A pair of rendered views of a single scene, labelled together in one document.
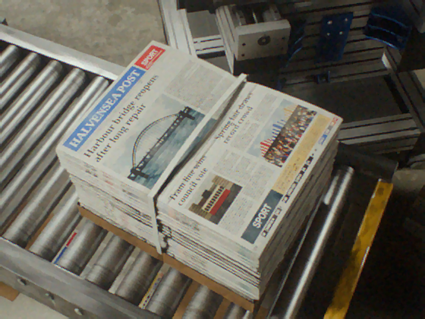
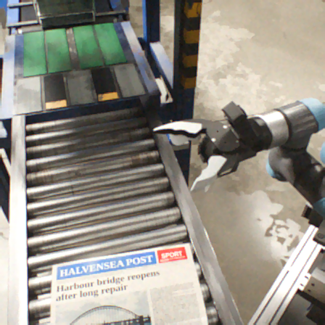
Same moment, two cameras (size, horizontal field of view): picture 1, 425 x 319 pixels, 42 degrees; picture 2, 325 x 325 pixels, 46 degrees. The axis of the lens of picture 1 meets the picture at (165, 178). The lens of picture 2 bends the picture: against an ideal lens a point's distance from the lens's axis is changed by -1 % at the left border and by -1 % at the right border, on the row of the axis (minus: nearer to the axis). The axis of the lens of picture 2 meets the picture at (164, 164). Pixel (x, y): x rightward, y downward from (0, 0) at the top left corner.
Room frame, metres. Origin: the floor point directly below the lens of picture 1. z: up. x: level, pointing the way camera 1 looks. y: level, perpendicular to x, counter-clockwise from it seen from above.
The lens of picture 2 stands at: (0.42, -0.26, 1.72)
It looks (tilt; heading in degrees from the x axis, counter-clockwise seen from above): 46 degrees down; 42
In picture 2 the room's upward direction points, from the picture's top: straight up
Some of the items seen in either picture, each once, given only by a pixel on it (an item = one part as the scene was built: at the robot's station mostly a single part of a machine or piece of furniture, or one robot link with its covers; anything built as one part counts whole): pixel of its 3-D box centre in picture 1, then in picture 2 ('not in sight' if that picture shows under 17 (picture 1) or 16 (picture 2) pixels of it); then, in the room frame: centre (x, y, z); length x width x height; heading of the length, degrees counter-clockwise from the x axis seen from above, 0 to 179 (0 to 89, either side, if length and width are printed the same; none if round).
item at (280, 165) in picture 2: not in sight; (290, 159); (1.06, -0.07, 1.12); 0.11 x 0.08 x 0.11; 67
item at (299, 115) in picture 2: not in sight; (297, 121); (1.07, -0.05, 1.21); 0.11 x 0.08 x 0.09; 157
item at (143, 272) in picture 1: (181, 207); not in sight; (0.58, -0.03, 0.77); 0.47 x 0.05 x 0.05; 146
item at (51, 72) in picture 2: not in sight; (76, 70); (1.32, 1.09, 0.75); 0.70 x 0.65 x 0.10; 56
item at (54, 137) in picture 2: not in sight; (88, 133); (1.04, 0.68, 0.77); 0.47 x 0.05 x 0.05; 146
